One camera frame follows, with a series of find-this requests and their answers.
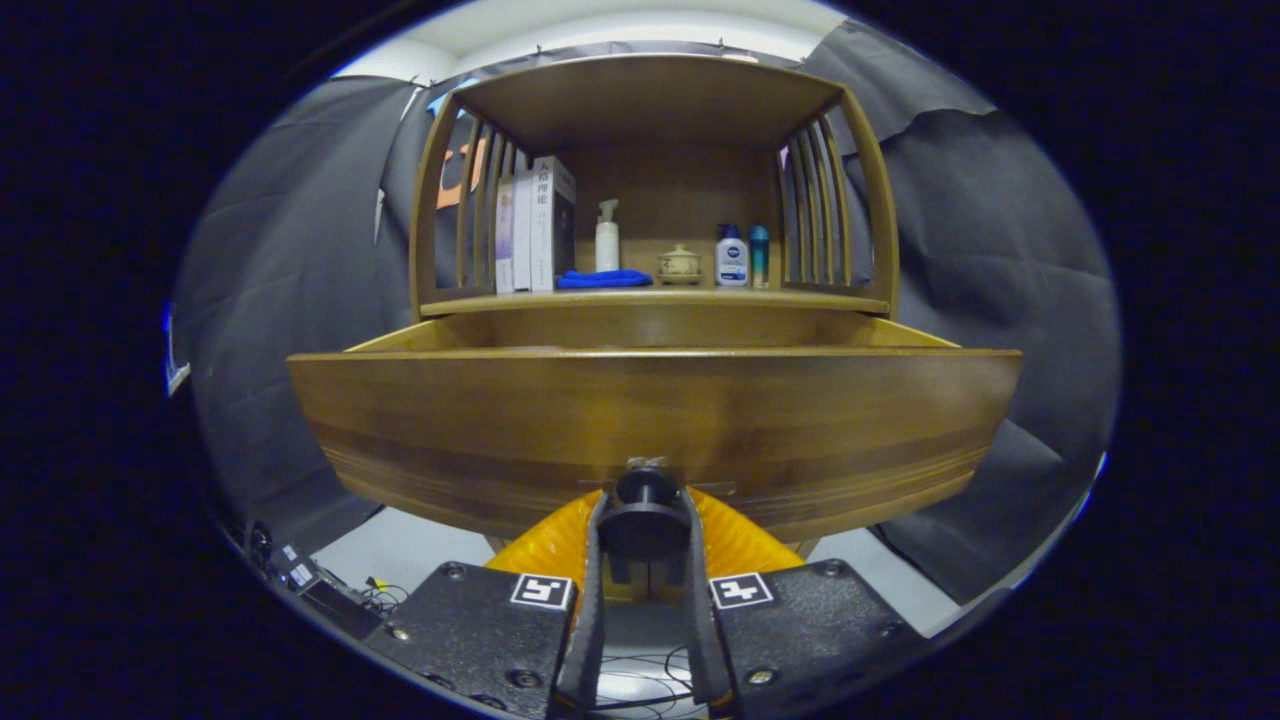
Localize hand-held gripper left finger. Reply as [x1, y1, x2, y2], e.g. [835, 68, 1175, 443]
[362, 488, 613, 719]

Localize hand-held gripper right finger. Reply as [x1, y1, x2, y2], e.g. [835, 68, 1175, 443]
[682, 487, 926, 716]

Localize wooden drawer with black knob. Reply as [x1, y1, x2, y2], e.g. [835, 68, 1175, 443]
[287, 310, 1023, 546]

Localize wooden countertop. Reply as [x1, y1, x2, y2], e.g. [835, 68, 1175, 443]
[420, 270, 891, 317]

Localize wooden cabinet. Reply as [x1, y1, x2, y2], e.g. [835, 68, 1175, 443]
[408, 52, 901, 321]

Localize black electronic box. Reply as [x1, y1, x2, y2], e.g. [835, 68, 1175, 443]
[270, 545, 381, 641]

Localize blue folded cloth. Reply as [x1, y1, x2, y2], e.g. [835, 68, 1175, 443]
[556, 268, 654, 290]

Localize white lotion bottle blue cap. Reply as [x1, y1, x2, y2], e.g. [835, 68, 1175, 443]
[715, 223, 750, 288]

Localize white pump bottle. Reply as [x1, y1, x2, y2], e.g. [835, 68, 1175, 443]
[595, 198, 621, 273]

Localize thin purple book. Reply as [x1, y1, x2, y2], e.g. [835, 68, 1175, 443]
[495, 175, 516, 294]

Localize thin white book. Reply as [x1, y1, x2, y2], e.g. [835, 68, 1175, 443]
[512, 170, 536, 293]

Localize thick white and black book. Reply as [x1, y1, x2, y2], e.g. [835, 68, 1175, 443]
[530, 155, 577, 293]

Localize black backdrop cloth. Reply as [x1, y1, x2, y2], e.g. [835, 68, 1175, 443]
[170, 20, 1121, 606]

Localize thin dark floor cables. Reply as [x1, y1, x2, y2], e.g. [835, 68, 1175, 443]
[600, 650, 701, 716]

